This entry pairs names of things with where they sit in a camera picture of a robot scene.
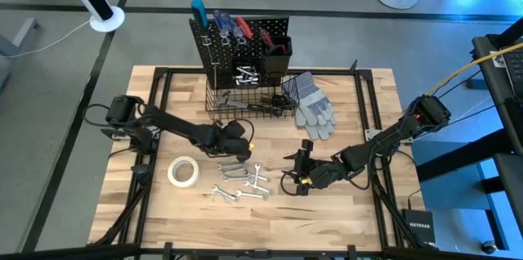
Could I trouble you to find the black wire basket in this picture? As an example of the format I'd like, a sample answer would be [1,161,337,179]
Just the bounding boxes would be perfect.
[205,74,300,123]

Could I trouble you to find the black metal peg board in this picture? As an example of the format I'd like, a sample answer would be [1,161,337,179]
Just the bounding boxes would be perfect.
[188,16,290,89]

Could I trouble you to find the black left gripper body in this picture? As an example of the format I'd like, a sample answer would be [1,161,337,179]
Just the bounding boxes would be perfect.
[212,119,253,162]

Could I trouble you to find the small blue clear-handled screwdriver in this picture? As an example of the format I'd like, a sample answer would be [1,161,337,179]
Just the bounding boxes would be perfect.
[220,12,240,43]

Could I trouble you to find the grey furniture piece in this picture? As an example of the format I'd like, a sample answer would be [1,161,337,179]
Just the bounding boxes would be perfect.
[0,17,41,89]

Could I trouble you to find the red-handled driver tool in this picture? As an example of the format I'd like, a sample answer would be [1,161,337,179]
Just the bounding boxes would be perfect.
[259,29,275,51]

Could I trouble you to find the black keyboard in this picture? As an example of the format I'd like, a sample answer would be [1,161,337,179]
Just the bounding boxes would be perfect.
[502,47,523,97]

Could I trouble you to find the tall black plastic bin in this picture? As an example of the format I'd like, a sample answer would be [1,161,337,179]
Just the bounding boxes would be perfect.
[261,35,293,79]

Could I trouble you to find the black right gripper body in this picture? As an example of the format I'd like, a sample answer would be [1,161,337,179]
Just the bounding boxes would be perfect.
[294,139,328,197]

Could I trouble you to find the red clear-handled screwdriver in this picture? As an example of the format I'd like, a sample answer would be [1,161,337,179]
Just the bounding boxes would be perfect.
[235,16,255,41]

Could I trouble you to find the black Netgear box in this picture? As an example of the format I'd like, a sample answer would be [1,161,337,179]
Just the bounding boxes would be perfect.
[401,208,436,245]

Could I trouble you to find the black safety glasses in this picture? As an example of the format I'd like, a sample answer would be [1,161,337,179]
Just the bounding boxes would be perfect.
[261,93,297,108]

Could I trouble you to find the blue and black screwdriver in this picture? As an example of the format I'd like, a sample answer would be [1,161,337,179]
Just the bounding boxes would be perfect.
[190,0,217,89]

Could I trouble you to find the white cable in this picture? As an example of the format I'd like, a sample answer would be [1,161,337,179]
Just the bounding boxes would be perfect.
[7,18,93,60]

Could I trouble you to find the black frame clamp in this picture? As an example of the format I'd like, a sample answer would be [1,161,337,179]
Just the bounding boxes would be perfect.
[130,164,153,176]

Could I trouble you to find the yellow cable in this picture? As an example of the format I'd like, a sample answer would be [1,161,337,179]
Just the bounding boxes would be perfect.
[431,42,523,93]

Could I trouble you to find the black-handled steel hammer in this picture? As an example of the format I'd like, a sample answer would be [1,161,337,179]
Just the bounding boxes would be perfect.
[215,91,287,116]

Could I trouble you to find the short black plastic bin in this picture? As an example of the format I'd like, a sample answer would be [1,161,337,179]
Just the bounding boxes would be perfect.
[231,60,262,89]

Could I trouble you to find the white tape roll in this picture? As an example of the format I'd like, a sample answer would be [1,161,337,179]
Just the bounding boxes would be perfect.
[167,155,201,189]

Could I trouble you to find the black desk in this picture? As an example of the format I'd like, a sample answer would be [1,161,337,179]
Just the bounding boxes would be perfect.
[472,18,523,155]

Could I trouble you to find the grey striped work glove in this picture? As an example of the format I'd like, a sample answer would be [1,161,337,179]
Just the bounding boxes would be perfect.
[294,108,333,141]
[281,70,338,128]

